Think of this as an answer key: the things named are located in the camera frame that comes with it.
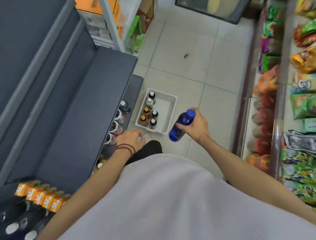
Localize person's left hand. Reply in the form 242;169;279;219
116;129;145;151

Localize person's right hand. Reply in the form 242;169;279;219
176;107;210;144

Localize blue plastic bottle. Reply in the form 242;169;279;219
169;110;196;142

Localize person's right forearm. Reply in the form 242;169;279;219
197;135;316;206

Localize person's left forearm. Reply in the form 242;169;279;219
37;146;134;240

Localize black wrist band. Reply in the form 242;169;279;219
116;144;136;154

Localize black trousers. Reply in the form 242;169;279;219
125;140;163;166

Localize white plastic bin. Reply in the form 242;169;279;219
135;88;178;135

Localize red label drink bottle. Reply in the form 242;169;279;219
114;109;127;125
109;120;122;135
104;132;118;146

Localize cluster of small drink bottles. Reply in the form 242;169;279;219
139;91;159;129

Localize yellow drink bottle white cap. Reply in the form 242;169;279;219
95;154;106;173

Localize white shirt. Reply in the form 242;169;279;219
59;153;316;240

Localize pile of red orange snack bags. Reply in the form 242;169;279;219
246;4;285;173

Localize grey metal shelf unit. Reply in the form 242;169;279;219
0;0;144;206

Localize snack display shelf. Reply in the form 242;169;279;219
232;0;316;206

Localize green cardboard box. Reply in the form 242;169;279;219
123;15;147;54

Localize row of orange drink cartons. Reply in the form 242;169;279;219
13;180;71;213

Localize white shelf rack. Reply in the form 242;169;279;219
74;0;158;55

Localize black white patterned packet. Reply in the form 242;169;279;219
283;132;314;152

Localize black framed freezer cabinet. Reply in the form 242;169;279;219
174;0;252;25

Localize stack of green patterned packets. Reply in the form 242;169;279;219
281;148;316;206

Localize row of colourful snack packets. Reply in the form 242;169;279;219
288;0;316;120

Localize orange box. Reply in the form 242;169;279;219
75;0;104;16

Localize group of dark white-capped bottles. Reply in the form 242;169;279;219
0;200;58;240

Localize red bead bracelet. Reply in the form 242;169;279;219
114;146;134;159

